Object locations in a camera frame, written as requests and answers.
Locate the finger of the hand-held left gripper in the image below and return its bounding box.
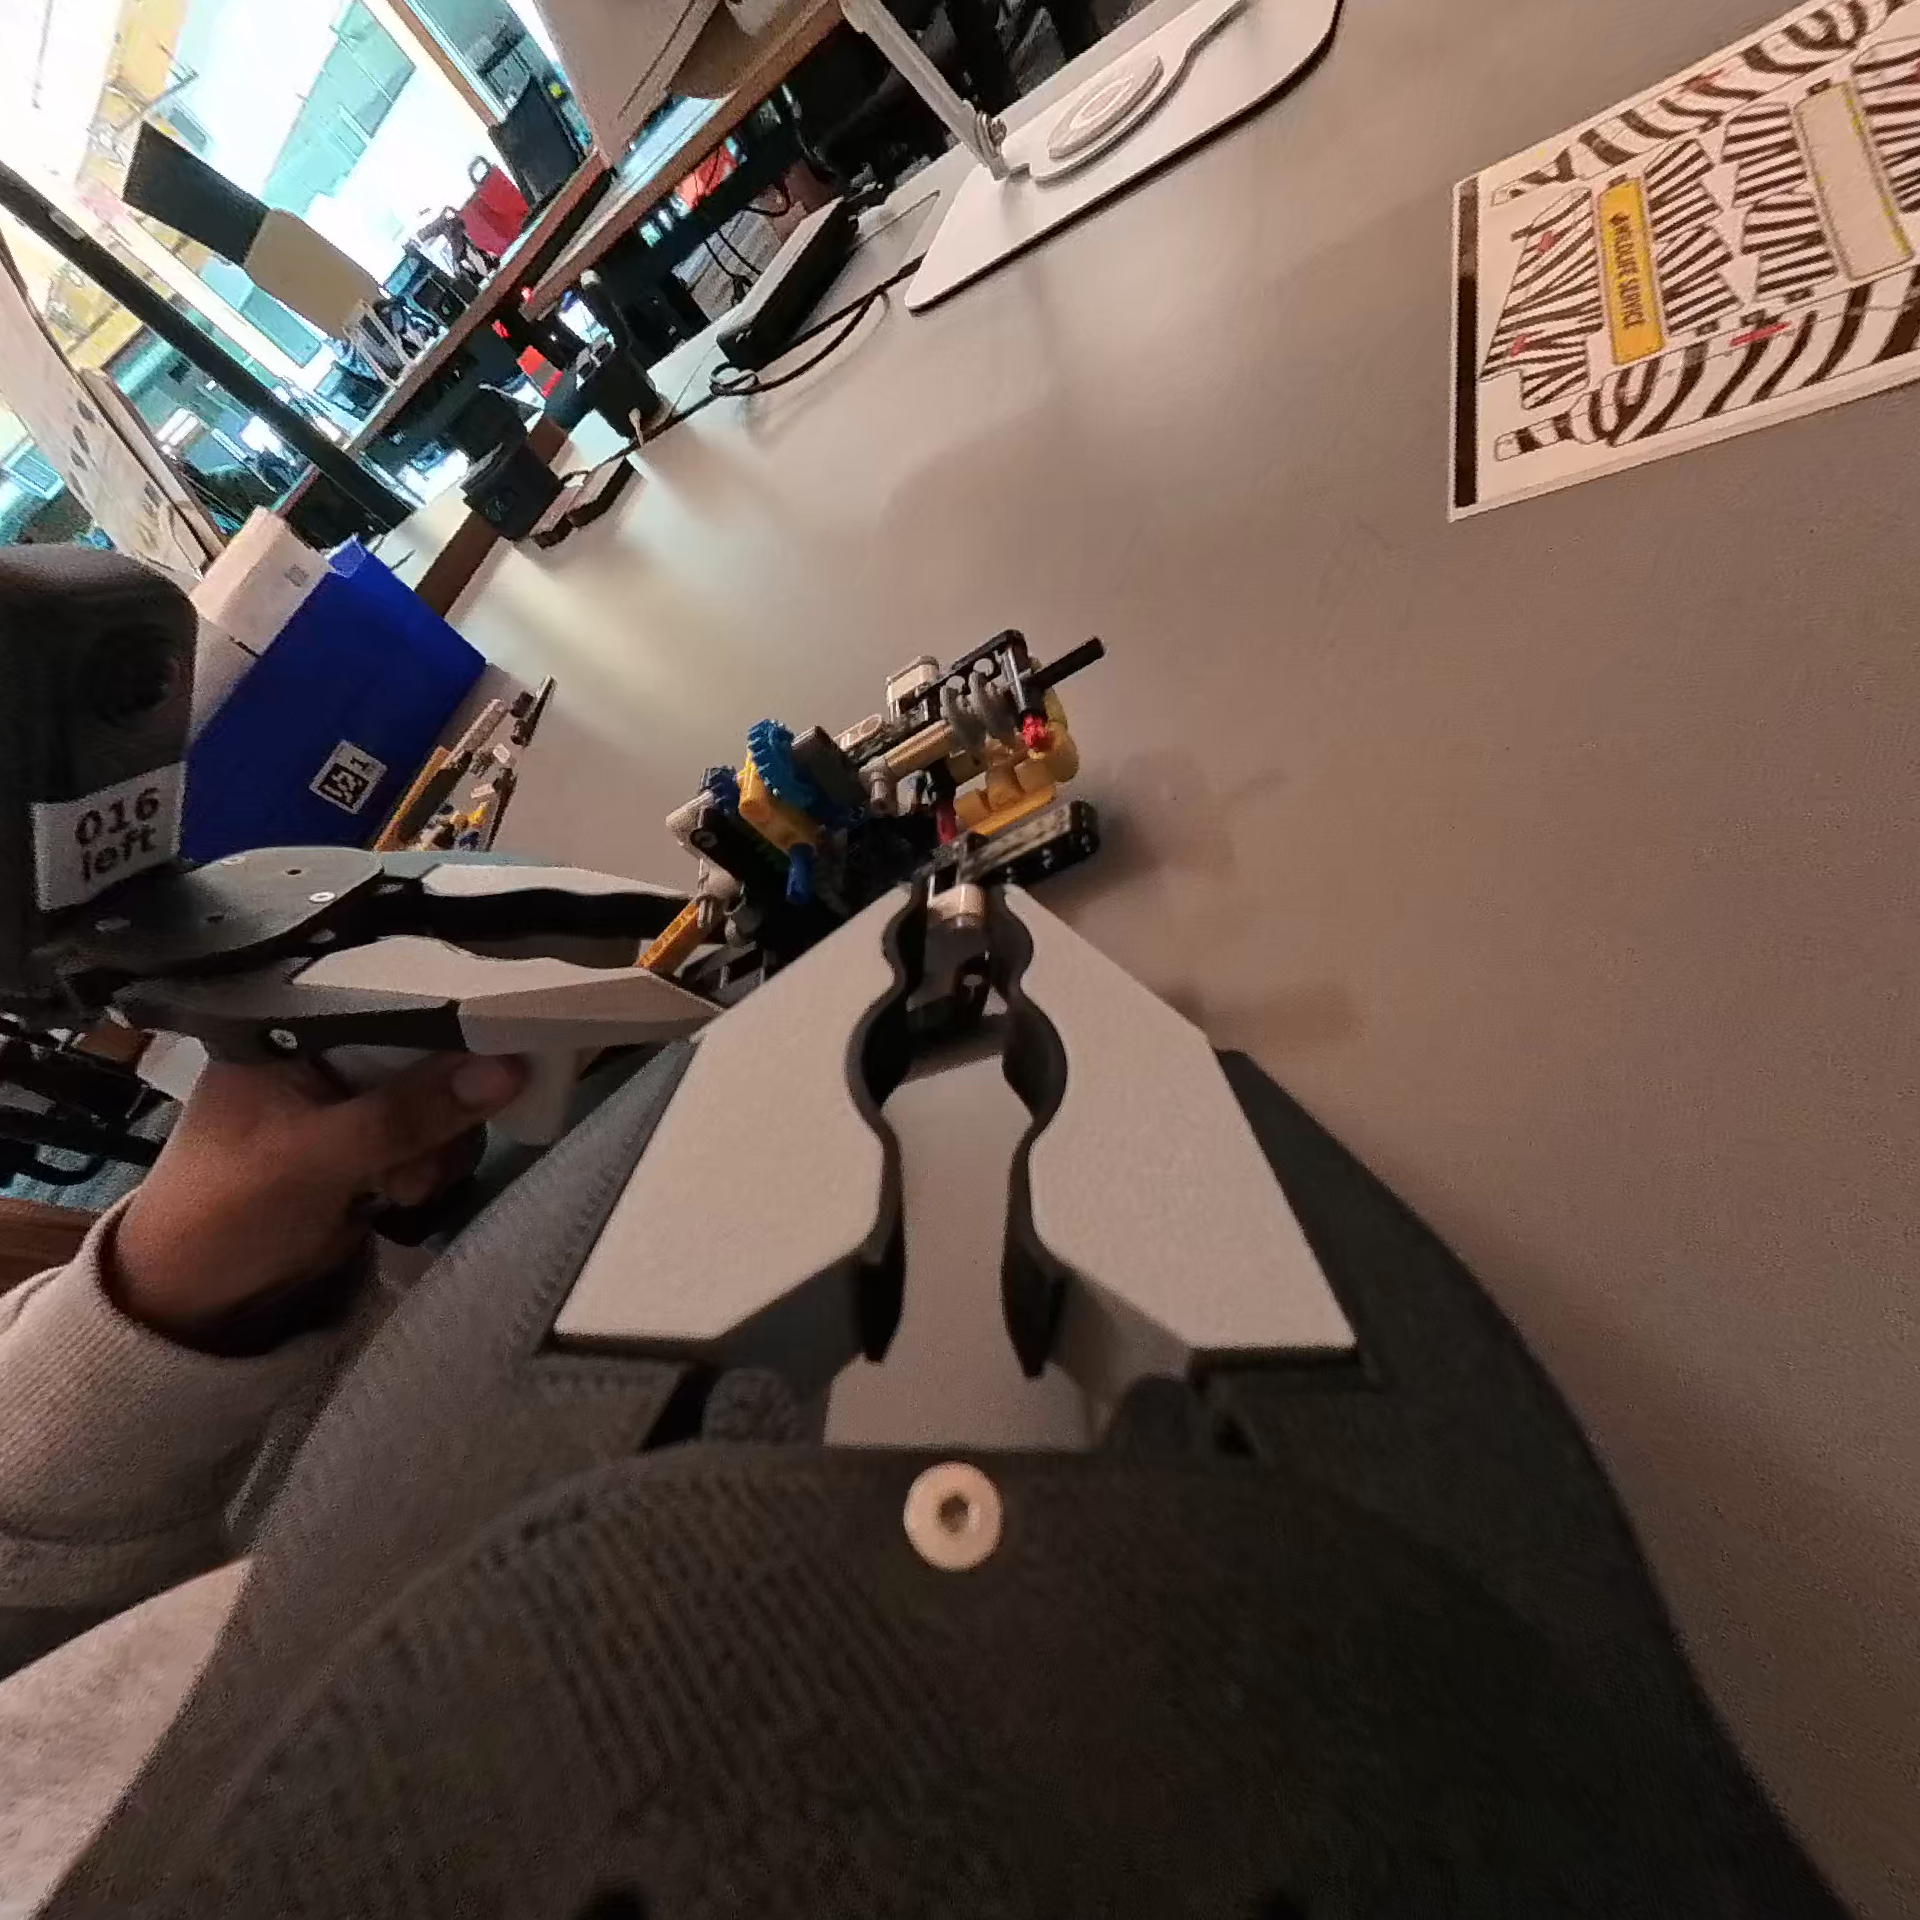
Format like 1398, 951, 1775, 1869
292, 937, 724, 1139
356, 861, 701, 947

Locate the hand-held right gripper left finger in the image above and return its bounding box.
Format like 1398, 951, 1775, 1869
551, 883, 921, 1391

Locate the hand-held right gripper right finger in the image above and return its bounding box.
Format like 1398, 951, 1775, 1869
989, 884, 1359, 1427

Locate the yellow and black lego vehicle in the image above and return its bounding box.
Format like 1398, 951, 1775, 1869
638, 631, 1105, 1009

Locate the person's left forearm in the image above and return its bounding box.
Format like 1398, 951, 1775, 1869
0, 1201, 384, 1649

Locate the pile of loose lego pieces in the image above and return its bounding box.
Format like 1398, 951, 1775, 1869
372, 675, 560, 860

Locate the person's left hand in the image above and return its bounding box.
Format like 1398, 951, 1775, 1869
116, 1049, 529, 1353

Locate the white cardboard box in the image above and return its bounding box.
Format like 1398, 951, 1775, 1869
187, 508, 336, 671

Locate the blue storage box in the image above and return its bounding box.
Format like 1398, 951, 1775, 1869
181, 544, 491, 869

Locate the black slanted pole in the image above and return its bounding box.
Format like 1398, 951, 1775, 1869
0, 157, 417, 529

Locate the flat black device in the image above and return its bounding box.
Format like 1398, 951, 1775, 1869
527, 457, 643, 553

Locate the black cube charger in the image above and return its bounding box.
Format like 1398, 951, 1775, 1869
462, 440, 566, 544

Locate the black power brick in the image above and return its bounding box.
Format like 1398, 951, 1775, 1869
576, 337, 664, 441

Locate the black power adapter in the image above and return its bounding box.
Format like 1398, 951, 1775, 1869
717, 194, 859, 367

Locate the wooden background desk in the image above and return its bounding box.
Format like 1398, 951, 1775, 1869
321, 0, 845, 602

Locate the person's grey sweatshirt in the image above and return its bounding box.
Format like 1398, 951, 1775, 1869
0, 1560, 260, 1920

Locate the silver monitor stand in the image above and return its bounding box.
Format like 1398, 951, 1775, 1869
839, 0, 1340, 313

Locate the zebra striped sticker sheet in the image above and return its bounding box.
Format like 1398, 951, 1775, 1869
1447, 0, 1920, 523

